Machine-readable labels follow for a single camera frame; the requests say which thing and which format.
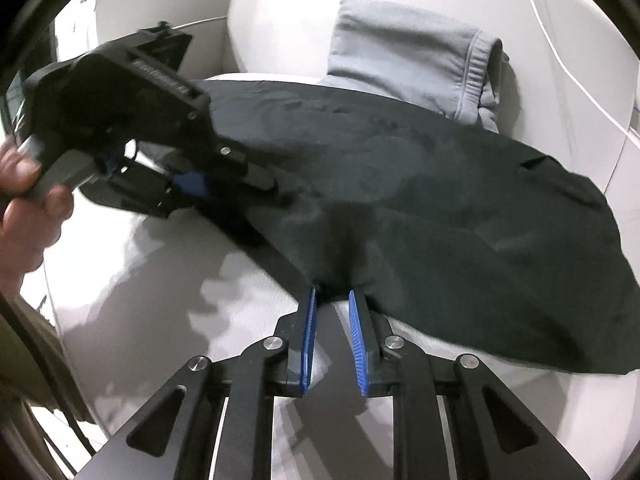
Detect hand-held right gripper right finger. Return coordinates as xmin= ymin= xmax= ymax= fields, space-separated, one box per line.
xmin=347 ymin=287 xmax=591 ymax=480

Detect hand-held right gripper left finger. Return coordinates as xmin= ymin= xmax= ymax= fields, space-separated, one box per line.
xmin=75 ymin=285 xmax=321 ymax=480

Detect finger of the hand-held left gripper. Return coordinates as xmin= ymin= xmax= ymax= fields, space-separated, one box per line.
xmin=197 ymin=125 xmax=281 ymax=192
xmin=84 ymin=162 xmax=212 ymax=219

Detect black pants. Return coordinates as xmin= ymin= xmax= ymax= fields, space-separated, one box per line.
xmin=200 ymin=79 xmax=640 ymax=377

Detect person's left hand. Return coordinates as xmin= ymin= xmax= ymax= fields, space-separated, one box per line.
xmin=0 ymin=137 xmax=77 ymax=295

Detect light grey sofa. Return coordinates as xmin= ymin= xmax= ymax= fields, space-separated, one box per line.
xmin=45 ymin=0 xmax=640 ymax=480

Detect grey sweatpants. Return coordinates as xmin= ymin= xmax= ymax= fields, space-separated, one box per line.
xmin=325 ymin=0 xmax=512 ymax=134

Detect white charging cable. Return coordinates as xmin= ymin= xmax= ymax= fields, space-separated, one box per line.
xmin=515 ymin=0 xmax=640 ymax=141

